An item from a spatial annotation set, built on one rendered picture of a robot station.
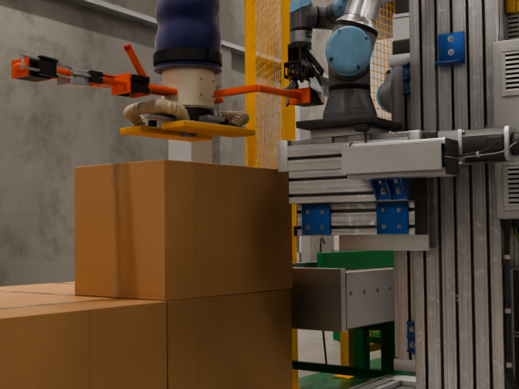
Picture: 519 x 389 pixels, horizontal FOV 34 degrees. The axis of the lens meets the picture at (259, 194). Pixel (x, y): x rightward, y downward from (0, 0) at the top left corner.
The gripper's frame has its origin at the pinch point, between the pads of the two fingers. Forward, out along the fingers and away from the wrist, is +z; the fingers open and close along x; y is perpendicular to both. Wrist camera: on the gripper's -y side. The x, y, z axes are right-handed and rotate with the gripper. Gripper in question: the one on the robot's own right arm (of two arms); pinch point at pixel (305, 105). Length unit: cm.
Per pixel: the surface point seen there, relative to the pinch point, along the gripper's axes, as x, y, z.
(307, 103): 2.8, 2.6, -0.3
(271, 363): -6, 12, 85
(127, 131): -36, 46, 10
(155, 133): -31, 40, 10
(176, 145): -132, -72, -1
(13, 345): -4, 111, 68
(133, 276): -19, 60, 55
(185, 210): -6, 52, 36
